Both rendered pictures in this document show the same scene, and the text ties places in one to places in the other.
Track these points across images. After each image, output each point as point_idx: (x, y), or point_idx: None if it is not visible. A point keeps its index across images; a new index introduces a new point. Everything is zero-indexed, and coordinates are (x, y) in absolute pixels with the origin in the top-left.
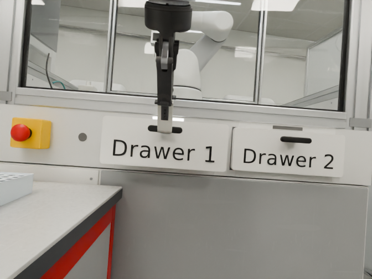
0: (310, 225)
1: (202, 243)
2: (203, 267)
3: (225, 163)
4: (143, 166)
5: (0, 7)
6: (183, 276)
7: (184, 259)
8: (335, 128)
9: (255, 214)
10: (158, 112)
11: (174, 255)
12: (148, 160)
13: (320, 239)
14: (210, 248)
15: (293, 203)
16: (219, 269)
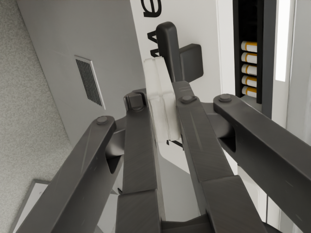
0: (164, 205)
1: (121, 82)
2: (106, 79)
3: (170, 161)
4: (131, 2)
5: None
6: (93, 53)
7: (103, 56)
8: None
9: (159, 155)
10: (146, 84)
11: (102, 43)
12: (140, 12)
13: None
14: (120, 90)
15: (178, 202)
16: (110, 96)
